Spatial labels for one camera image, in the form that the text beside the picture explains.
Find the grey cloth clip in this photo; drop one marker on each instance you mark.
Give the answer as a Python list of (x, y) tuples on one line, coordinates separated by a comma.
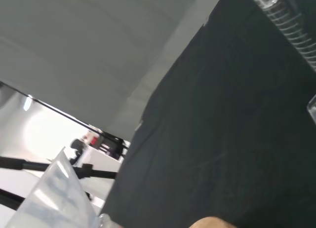
[(207, 20), (140, 124)]

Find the black bench cloth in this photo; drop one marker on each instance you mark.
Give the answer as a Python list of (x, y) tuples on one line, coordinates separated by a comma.
[(222, 126)]

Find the black background equipment rack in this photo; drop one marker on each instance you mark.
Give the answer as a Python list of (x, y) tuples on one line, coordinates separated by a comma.
[(116, 145)]

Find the black tripod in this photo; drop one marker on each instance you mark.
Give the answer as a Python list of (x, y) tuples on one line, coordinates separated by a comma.
[(12, 162)]

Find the clear plastic funnel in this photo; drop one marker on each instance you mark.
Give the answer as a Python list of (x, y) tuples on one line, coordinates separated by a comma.
[(54, 196)]

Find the round-bottom glass flask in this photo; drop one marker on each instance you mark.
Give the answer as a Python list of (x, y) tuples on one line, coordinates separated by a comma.
[(106, 221)]

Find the black camera on stand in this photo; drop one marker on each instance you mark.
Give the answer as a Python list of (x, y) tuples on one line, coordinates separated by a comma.
[(77, 149)]

